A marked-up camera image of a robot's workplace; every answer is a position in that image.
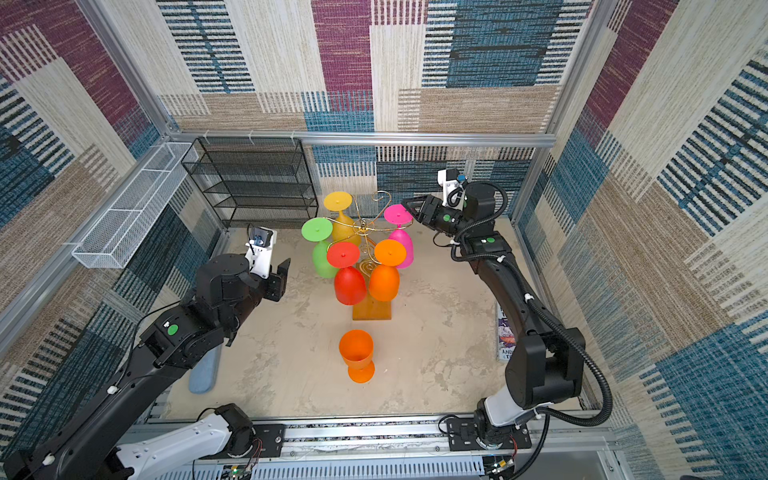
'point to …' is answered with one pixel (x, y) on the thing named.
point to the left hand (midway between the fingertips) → (276, 253)
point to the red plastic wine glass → (350, 283)
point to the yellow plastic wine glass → (344, 228)
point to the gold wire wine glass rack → (370, 308)
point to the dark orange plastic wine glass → (356, 348)
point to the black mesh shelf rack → (254, 181)
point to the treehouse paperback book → (505, 335)
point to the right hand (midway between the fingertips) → (404, 207)
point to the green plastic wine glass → (318, 229)
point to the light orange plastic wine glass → (384, 278)
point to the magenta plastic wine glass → (399, 215)
